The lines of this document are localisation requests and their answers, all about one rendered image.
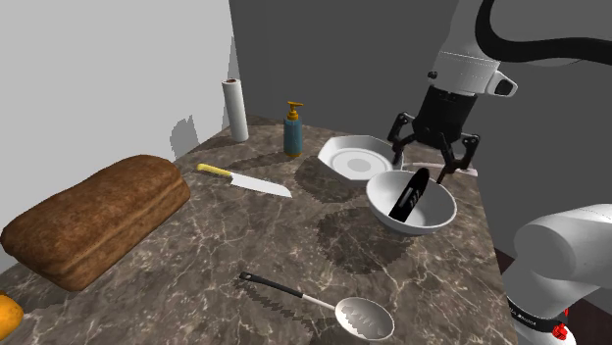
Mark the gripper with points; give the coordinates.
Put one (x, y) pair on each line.
(442, 117)

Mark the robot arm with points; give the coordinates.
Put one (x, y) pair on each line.
(550, 248)

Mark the black remote control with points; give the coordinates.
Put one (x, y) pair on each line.
(406, 203)

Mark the white bowl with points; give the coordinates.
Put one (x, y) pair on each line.
(432, 210)

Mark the white angular plate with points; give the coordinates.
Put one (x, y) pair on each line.
(358, 165)

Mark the blue soap dispenser bottle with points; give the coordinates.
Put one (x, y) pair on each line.
(293, 136)

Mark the white paper towel roll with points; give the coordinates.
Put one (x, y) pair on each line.
(235, 112)

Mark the brown bread loaf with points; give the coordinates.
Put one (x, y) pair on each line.
(95, 215)

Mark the orange fruit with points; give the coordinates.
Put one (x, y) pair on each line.
(8, 317)

